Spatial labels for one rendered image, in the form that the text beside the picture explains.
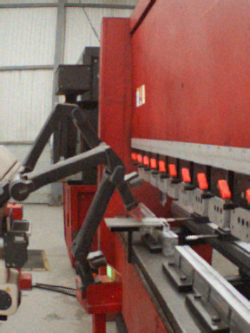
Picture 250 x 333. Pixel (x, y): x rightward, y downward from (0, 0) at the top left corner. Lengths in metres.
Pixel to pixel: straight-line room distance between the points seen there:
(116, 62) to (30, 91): 5.99
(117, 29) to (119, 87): 0.44
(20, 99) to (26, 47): 1.15
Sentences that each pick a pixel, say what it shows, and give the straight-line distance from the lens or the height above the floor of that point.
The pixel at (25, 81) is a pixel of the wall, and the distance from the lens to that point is 8.97.
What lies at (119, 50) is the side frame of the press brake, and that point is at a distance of 3.07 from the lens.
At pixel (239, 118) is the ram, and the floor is 1.48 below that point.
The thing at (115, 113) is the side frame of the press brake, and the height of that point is 1.57.
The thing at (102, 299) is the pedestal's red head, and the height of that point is 0.73.
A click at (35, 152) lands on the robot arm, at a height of 1.35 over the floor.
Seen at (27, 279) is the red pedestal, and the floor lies 0.11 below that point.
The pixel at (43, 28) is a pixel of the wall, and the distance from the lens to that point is 9.19.
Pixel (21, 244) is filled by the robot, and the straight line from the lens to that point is 1.74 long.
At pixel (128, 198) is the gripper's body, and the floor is 1.12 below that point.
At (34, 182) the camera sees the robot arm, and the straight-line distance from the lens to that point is 1.58.
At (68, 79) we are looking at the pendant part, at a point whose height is 1.83.
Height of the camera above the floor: 1.43
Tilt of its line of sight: 4 degrees down
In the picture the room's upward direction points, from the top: straight up
